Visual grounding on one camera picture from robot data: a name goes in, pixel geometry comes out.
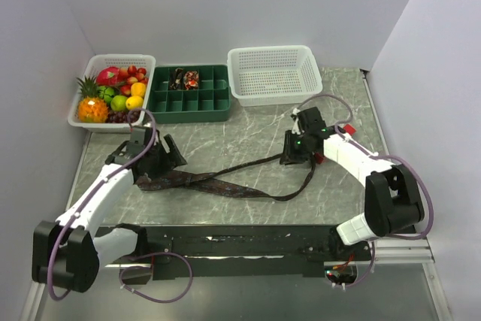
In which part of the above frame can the orange fruit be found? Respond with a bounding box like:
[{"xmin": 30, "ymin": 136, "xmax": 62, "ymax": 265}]
[{"xmin": 130, "ymin": 82, "xmax": 147, "ymax": 98}]

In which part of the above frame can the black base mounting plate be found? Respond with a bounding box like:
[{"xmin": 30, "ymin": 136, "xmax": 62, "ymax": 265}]
[{"xmin": 103, "ymin": 224, "xmax": 377, "ymax": 281}]

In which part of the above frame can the white perforated empty basket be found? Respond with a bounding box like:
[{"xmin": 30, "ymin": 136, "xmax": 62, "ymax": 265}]
[{"xmin": 227, "ymin": 45, "xmax": 322, "ymax": 108}]

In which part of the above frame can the green apple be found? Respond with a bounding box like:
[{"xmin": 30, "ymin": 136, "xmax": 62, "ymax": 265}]
[{"xmin": 110, "ymin": 95, "xmax": 128, "ymax": 112}]

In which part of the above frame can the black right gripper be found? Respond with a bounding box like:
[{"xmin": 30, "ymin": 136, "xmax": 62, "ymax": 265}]
[{"xmin": 278, "ymin": 129, "xmax": 310, "ymax": 165}]

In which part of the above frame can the dark rolled tie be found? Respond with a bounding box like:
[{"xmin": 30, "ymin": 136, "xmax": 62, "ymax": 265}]
[{"xmin": 168, "ymin": 68, "xmax": 185, "ymax": 90}]

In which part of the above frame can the orange pineapple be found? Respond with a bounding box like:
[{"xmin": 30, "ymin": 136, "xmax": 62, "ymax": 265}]
[{"xmin": 77, "ymin": 76, "xmax": 109, "ymax": 123}]

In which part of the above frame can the pink dragon fruit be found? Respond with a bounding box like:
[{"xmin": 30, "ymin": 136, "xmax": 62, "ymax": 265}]
[{"xmin": 96, "ymin": 67, "xmax": 121, "ymax": 86}]

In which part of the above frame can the red patterned rolled tie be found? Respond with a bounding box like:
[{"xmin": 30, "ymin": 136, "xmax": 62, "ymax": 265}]
[{"xmin": 183, "ymin": 71, "xmax": 200, "ymax": 90}]

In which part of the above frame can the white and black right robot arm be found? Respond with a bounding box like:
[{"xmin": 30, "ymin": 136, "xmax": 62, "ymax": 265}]
[{"xmin": 280, "ymin": 107, "xmax": 425, "ymax": 260}]

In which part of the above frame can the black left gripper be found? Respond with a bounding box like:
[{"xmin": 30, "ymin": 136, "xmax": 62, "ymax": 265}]
[{"xmin": 145, "ymin": 134, "xmax": 186, "ymax": 182}]

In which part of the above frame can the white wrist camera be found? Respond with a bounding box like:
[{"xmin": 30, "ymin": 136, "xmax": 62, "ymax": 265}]
[
  {"xmin": 291, "ymin": 108, "xmax": 301, "ymax": 135},
  {"xmin": 127, "ymin": 126, "xmax": 153, "ymax": 149}
]

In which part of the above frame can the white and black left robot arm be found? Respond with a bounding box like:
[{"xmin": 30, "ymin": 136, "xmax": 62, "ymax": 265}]
[{"xmin": 32, "ymin": 126, "xmax": 186, "ymax": 301}]

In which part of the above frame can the white fruit basket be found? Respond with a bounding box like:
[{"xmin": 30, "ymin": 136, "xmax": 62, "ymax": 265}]
[{"xmin": 67, "ymin": 54, "xmax": 156, "ymax": 133}]

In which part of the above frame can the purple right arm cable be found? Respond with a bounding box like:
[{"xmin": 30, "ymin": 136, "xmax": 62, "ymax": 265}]
[{"xmin": 298, "ymin": 93, "xmax": 435, "ymax": 292}]

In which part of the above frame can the brown floral necktie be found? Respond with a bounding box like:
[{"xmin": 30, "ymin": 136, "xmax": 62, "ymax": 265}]
[{"xmin": 135, "ymin": 153, "xmax": 317, "ymax": 201}]

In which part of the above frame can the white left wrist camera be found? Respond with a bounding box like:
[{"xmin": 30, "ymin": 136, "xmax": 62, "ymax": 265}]
[{"xmin": 127, "ymin": 126, "xmax": 153, "ymax": 149}]

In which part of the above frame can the red rectangular box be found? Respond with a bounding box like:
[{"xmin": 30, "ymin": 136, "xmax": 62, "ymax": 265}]
[{"xmin": 313, "ymin": 124, "xmax": 356, "ymax": 165}]

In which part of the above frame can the yellow lemon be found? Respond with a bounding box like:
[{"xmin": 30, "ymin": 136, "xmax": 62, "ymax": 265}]
[{"xmin": 126, "ymin": 95, "xmax": 144, "ymax": 111}]

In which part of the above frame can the green compartment organizer tray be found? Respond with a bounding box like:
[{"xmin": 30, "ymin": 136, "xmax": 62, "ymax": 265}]
[{"xmin": 147, "ymin": 65, "xmax": 231, "ymax": 124}]

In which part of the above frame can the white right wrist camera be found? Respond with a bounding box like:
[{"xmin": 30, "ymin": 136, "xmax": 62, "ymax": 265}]
[{"xmin": 291, "ymin": 108, "xmax": 301, "ymax": 135}]

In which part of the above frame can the dark green fruit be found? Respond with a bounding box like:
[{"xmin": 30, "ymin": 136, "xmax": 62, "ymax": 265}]
[{"xmin": 98, "ymin": 86, "xmax": 116, "ymax": 105}]

